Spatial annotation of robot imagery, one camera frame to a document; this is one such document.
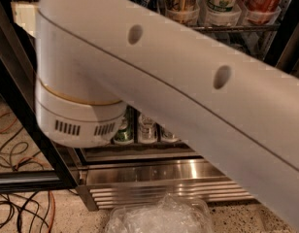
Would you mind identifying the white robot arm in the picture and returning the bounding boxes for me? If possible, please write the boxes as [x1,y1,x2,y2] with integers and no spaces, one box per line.
[35,0,299,231]

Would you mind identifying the water bottle bottom shelf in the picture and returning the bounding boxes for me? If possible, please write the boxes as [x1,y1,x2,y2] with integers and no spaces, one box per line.
[138,114,157,144]

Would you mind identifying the silver can bottom shelf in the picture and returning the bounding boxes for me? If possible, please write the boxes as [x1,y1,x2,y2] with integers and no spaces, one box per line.
[161,127,179,143]

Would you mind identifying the green can bottom shelf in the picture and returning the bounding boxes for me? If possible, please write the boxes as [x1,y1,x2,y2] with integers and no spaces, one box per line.
[114,108,134,145]

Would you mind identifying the brown gold can top shelf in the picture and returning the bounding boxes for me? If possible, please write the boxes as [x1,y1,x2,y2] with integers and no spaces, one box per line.
[165,0,200,25]

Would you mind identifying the open glass fridge door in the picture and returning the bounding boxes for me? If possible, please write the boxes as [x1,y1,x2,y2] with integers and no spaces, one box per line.
[0,0,78,193]

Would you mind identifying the red coca cola can top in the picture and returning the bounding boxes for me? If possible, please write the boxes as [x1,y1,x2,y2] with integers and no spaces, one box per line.
[242,0,281,25]

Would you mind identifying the clear plastic bag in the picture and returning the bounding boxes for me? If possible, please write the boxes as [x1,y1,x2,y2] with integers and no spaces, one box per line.
[104,195,215,233]

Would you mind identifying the orange floor cable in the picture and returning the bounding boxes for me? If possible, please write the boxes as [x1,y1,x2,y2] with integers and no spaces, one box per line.
[0,110,56,233]

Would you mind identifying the black floor cables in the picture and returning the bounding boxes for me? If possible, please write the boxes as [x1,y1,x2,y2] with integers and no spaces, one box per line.
[0,126,53,233]

